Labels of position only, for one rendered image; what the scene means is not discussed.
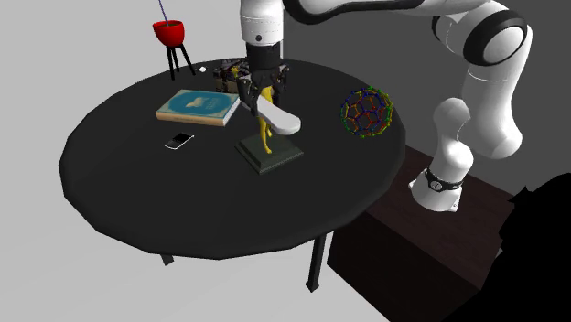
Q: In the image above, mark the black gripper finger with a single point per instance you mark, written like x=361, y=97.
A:
x=279, y=80
x=249, y=96

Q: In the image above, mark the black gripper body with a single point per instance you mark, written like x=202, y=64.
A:
x=264, y=58

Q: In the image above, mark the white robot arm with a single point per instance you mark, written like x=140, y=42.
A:
x=486, y=102

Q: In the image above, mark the dark patterned box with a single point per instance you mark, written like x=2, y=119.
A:
x=227, y=78

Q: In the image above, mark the blue and tan book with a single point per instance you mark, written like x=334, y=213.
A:
x=198, y=106

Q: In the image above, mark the yellow figure with white board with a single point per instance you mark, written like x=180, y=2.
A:
x=269, y=157

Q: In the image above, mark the black and white phone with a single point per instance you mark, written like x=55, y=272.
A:
x=179, y=141

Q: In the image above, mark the red pot on black tripod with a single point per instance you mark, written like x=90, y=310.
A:
x=168, y=32

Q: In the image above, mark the round black table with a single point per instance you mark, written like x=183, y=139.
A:
x=178, y=200

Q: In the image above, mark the dark brown robot stand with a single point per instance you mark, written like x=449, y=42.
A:
x=428, y=241

